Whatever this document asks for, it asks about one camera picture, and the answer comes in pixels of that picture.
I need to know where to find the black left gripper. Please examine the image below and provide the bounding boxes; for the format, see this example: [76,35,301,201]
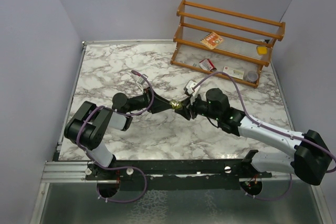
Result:
[126,86,173,113]

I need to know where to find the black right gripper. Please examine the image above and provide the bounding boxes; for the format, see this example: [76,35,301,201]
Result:
[176,92,221,121]

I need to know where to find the clear pill bottle gold lid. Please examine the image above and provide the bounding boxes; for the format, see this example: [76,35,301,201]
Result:
[170,99,183,111]

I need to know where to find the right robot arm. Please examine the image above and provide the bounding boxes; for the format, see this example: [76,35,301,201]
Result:
[175,88,332,185]

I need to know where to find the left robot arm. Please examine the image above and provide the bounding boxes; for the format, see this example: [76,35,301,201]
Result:
[64,88,172,179]

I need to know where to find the red white medicine packet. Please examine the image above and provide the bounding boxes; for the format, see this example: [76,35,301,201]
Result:
[198,59,217,72]

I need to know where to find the white green medicine box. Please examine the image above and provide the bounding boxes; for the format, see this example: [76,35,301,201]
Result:
[223,66,245,80]

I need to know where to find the grey round container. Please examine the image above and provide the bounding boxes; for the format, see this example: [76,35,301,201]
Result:
[245,71,259,83]

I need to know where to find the orange snack packet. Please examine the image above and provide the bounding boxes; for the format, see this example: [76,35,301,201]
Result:
[201,32,224,50]

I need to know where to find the wooden shelf rack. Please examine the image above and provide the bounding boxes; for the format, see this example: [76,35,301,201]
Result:
[170,0,286,88]

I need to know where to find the yellow lid container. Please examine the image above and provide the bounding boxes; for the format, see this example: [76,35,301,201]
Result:
[256,46,268,56]

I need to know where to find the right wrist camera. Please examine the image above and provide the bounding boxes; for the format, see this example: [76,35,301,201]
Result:
[183,80,200,104]

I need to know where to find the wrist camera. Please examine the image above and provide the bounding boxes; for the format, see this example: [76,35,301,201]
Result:
[183,80,200,104]
[136,74,147,86]

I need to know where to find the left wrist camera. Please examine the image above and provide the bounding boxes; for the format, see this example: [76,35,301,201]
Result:
[136,74,147,86]

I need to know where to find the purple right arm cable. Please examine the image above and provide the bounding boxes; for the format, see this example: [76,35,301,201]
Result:
[191,71,336,200]

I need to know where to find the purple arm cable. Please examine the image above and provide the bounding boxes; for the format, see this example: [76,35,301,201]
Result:
[191,71,336,200]
[76,70,155,204]

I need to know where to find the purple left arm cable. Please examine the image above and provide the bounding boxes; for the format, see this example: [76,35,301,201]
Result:
[76,70,155,204]

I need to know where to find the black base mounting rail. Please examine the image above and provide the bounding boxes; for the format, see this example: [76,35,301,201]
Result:
[86,150,271,191]

